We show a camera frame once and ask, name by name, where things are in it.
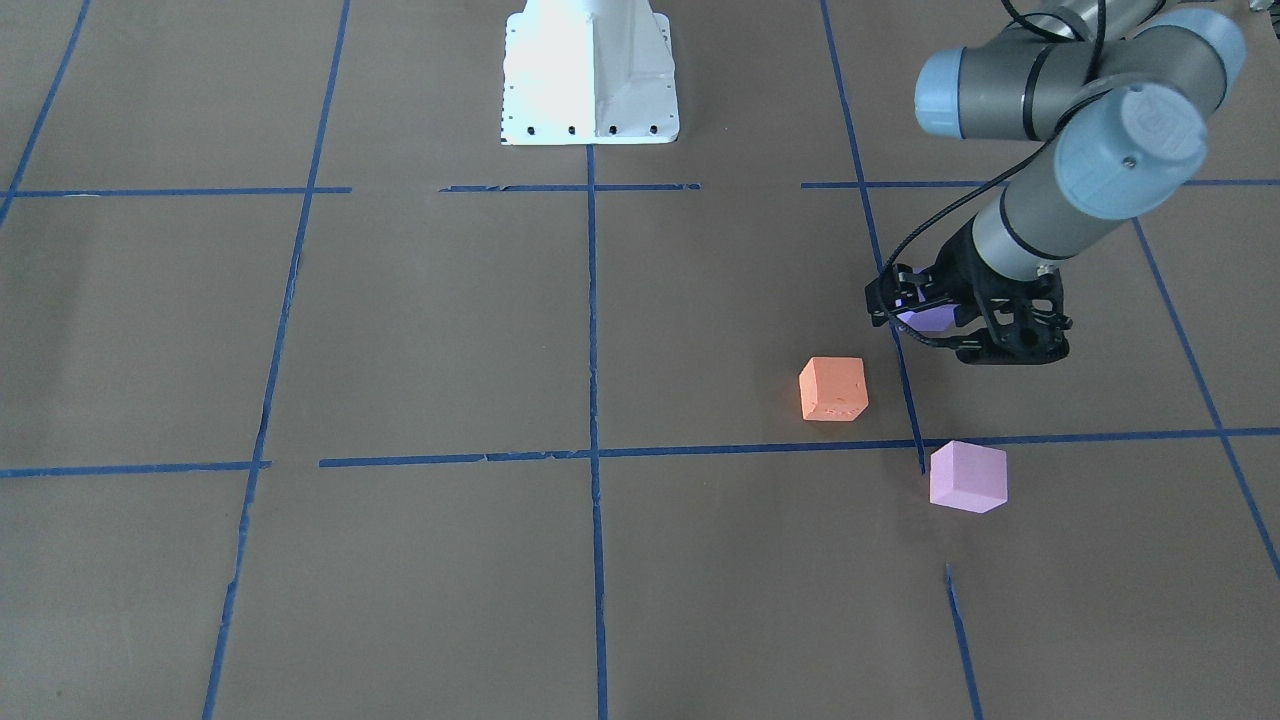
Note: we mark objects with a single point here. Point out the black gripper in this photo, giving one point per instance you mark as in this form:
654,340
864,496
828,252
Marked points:
961,272

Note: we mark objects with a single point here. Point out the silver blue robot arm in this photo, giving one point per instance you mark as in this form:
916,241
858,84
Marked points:
1117,96

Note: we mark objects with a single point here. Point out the pink foam cube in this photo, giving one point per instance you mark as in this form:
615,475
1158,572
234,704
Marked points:
968,477

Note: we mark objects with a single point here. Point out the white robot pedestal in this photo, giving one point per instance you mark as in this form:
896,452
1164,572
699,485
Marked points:
588,73

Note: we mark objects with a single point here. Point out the purple foam cube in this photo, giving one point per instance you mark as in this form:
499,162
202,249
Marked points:
933,320

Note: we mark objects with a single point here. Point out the orange foam cube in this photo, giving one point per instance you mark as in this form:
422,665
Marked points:
833,389

